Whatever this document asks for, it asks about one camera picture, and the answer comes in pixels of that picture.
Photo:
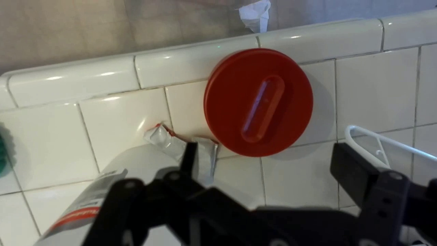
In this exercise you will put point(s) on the green round scrubber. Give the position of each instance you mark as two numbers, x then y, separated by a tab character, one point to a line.
3	155

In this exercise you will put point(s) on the crumpled red white wrapper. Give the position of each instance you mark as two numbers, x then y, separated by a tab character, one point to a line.
161	137

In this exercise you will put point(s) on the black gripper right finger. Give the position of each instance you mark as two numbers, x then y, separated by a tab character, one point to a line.
359	173

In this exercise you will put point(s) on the red round plastic lid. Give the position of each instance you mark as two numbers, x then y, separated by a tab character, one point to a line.
236	91

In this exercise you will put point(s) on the white crumpled paper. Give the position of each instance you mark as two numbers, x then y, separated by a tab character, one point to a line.
254	14

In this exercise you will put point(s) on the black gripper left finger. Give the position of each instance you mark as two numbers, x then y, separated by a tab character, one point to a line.
190	159

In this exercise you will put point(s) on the translucent plastic pitcher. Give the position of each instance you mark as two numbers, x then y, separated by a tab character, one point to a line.
137	159

